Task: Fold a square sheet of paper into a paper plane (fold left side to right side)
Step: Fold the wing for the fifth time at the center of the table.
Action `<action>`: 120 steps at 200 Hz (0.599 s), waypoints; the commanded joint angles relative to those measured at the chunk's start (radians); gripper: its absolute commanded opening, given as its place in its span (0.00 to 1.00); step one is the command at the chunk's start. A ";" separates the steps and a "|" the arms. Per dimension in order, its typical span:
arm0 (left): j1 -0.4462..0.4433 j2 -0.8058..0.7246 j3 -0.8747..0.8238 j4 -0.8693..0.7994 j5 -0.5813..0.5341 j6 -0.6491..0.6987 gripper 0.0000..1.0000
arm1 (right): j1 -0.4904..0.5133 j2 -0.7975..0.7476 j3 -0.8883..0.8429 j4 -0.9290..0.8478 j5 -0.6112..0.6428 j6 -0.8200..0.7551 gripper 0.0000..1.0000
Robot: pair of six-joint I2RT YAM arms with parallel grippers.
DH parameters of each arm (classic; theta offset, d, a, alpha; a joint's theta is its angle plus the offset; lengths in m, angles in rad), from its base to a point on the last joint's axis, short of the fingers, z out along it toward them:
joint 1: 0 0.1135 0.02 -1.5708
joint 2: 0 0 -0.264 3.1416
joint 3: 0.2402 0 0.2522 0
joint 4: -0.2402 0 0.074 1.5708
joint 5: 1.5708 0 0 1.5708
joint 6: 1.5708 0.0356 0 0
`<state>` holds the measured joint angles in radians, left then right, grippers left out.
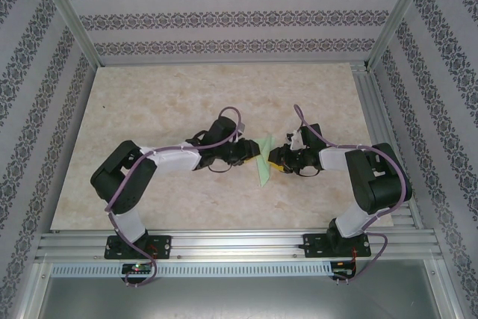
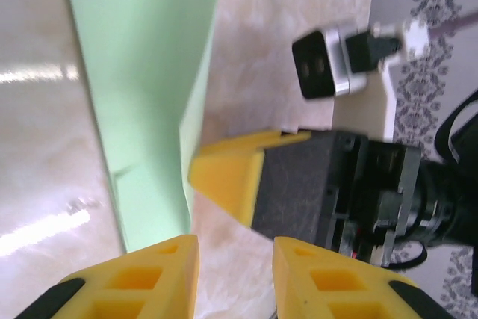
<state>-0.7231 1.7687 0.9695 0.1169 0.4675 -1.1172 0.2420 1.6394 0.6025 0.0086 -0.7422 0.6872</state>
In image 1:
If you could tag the light green paper sheet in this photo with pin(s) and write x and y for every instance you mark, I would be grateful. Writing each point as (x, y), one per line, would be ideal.
(263, 173)

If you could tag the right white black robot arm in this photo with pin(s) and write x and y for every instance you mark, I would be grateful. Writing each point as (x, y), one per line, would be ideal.
(334, 160)

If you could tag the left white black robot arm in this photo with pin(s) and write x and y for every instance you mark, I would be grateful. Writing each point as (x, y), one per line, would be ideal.
(175, 160)

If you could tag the grey metal sheet panel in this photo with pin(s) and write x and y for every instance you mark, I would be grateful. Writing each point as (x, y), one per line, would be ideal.
(239, 300)

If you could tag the beige marble pattern board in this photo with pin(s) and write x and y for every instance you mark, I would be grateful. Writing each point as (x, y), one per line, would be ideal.
(224, 214)

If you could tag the aluminium side rails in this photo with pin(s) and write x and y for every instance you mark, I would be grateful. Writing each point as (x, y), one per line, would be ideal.
(377, 110)

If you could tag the long aluminium mounting rail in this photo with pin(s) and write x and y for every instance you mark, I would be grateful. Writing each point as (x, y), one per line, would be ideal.
(239, 240)

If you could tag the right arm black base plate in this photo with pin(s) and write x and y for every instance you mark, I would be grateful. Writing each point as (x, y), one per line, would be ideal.
(313, 244)

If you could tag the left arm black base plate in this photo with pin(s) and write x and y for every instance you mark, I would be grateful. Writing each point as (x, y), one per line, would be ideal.
(164, 246)

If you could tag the aluminium frame post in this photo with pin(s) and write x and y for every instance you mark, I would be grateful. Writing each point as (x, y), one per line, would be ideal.
(401, 9)
(67, 9)

